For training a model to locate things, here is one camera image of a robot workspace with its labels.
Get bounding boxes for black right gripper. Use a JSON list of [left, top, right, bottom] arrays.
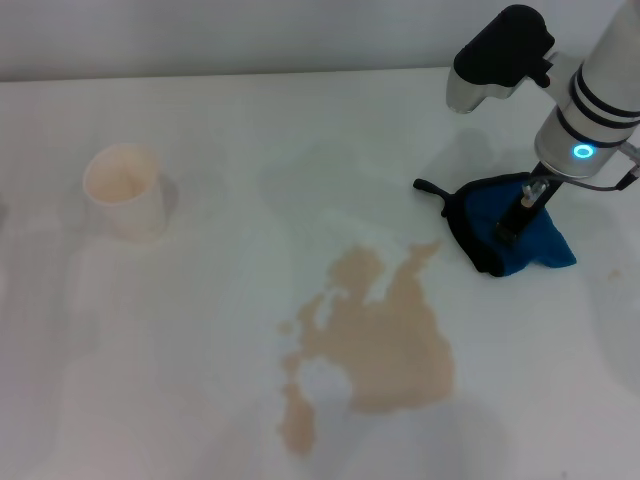
[[494, 160, 568, 245]]

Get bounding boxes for gray right wrist cable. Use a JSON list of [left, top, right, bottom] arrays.
[[547, 142, 640, 192]]

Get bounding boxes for brown water stain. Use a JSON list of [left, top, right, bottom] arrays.
[[275, 240, 458, 457]]

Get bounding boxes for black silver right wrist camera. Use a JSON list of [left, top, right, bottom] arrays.
[[445, 4, 557, 115]]

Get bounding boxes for silver metal clamp fitting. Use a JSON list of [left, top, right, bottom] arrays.
[[521, 180, 550, 207]]

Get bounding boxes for blue rag with black trim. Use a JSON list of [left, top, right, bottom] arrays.
[[412, 171, 578, 279]]

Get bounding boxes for white paper cup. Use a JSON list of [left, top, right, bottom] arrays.
[[82, 142, 169, 245]]

